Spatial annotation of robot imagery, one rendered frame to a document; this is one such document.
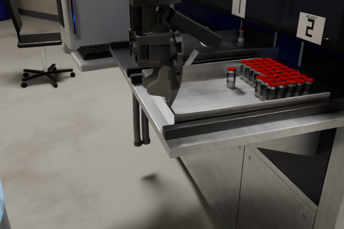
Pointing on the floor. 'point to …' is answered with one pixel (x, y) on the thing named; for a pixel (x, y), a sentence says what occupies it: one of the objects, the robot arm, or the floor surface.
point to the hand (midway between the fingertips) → (172, 100)
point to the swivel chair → (41, 39)
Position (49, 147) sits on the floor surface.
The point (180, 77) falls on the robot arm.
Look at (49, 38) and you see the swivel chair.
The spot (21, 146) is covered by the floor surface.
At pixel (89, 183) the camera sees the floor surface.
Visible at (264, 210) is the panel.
